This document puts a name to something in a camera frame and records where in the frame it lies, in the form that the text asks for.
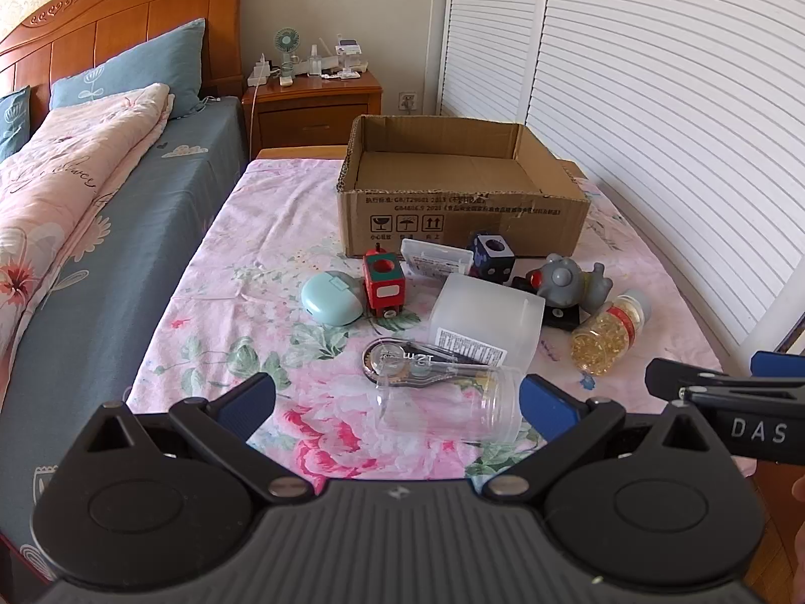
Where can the pink floral table cloth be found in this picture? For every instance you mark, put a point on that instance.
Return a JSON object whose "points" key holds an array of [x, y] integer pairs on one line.
{"points": [[283, 233]]}

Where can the correction tape dispenser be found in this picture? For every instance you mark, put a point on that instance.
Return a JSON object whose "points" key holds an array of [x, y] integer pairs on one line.
{"points": [[390, 358]]}

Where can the red toy train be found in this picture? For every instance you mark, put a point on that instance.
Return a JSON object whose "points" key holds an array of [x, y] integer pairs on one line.
{"points": [[385, 289]]}

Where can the wooden bed headboard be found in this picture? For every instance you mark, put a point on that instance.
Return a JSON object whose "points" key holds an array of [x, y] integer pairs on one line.
{"points": [[126, 19]]}

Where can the clear spray bottle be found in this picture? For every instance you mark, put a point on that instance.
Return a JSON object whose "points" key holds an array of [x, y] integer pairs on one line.
{"points": [[314, 61]]}

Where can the person's right hand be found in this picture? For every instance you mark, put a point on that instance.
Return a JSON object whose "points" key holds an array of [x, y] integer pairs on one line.
{"points": [[799, 516]]}

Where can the pink floral quilt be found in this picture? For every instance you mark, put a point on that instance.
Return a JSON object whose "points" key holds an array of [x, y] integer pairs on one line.
{"points": [[63, 170]]}

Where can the mint green oval case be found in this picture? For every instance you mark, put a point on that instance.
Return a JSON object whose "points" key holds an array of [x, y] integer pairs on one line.
{"points": [[330, 299]]}

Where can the translucent white plastic container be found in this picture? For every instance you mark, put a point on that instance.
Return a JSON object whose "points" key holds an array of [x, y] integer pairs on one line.
{"points": [[484, 314]]}

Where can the large blue pillow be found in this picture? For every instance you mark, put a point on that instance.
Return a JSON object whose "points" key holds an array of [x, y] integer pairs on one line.
{"points": [[157, 63]]}

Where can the black flat block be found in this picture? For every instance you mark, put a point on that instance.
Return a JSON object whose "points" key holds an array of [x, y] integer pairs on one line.
{"points": [[561, 319]]}

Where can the small blue pillow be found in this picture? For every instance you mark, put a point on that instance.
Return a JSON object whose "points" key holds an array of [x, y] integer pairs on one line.
{"points": [[12, 119]]}

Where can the clear bottle of yellow capsules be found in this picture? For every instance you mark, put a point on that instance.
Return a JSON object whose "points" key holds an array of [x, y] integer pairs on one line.
{"points": [[604, 340]]}

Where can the white louvered closet doors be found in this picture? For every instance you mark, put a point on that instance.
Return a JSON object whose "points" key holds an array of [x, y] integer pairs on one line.
{"points": [[629, 75]]}

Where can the clear plastic jar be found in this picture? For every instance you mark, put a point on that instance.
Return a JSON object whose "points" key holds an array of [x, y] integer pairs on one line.
{"points": [[440, 408]]}

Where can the white power strip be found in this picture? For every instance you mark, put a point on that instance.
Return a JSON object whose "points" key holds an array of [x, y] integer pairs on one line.
{"points": [[259, 72]]}

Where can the clear plastic card box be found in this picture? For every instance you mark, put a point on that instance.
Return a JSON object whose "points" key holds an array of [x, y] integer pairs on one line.
{"points": [[434, 261]]}

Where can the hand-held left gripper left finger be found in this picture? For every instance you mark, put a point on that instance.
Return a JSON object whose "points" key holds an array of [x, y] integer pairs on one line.
{"points": [[245, 404]]}

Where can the wooden nightstand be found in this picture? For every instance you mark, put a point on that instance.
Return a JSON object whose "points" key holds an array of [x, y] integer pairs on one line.
{"points": [[302, 119]]}

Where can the grey rhino toy figure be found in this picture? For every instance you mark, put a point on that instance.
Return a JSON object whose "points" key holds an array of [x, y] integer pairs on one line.
{"points": [[563, 283]]}

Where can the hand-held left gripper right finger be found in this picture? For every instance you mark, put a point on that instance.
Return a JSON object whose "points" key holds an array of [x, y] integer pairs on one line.
{"points": [[547, 406]]}

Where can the wall socket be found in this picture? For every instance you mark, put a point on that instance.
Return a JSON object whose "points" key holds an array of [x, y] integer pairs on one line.
{"points": [[409, 102]]}

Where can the white stand with blue screen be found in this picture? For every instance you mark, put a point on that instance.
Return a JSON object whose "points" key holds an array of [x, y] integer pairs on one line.
{"points": [[349, 53]]}

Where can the blue bed sheet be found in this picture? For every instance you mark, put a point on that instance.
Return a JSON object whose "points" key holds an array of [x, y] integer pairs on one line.
{"points": [[157, 201]]}

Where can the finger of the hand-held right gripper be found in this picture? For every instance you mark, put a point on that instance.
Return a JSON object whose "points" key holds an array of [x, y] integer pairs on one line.
{"points": [[670, 376], [777, 363]]}

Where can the dark blue toy cube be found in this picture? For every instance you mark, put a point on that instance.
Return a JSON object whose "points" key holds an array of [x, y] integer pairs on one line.
{"points": [[494, 255]]}

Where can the small green desk fan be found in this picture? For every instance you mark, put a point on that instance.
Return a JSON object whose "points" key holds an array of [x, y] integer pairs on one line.
{"points": [[287, 41]]}

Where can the cardboard box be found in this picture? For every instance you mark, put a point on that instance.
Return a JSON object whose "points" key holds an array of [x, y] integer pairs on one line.
{"points": [[440, 214]]}

